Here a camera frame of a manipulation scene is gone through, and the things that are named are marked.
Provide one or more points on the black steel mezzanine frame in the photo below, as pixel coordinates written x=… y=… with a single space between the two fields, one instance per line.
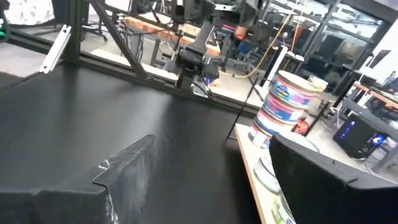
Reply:
x=323 y=28

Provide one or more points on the white flat bracket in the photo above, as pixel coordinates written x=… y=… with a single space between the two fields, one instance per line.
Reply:
x=56 y=49

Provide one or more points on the light blue tuna can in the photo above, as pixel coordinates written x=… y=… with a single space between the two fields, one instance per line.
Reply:
x=265 y=174

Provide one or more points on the brown cardboard box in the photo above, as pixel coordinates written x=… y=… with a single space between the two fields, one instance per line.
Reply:
x=241 y=32

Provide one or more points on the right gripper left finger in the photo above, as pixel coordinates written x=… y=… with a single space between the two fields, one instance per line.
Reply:
x=124 y=186

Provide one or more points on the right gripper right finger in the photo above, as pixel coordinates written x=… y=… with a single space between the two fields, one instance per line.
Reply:
x=326 y=193

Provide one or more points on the white and black upright stand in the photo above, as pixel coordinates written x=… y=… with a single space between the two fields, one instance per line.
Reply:
x=275 y=65

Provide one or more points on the black table mat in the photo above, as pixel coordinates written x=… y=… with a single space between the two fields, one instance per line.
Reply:
x=77 y=118

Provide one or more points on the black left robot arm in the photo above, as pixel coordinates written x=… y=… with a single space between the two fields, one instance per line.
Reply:
x=194 y=59

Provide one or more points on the white patterned curtain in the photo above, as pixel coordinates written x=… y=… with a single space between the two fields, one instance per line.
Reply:
x=28 y=12

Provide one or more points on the black computer with blue lights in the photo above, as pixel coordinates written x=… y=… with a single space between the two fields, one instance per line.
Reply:
x=354 y=137

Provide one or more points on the black aluminium rig frame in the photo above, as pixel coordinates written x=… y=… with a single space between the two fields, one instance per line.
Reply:
x=109 y=31

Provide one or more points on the wooden shelf with black frame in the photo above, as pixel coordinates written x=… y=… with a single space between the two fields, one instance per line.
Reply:
x=248 y=149

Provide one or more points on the wooden background table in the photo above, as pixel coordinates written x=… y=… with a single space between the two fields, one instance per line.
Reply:
x=146 y=26

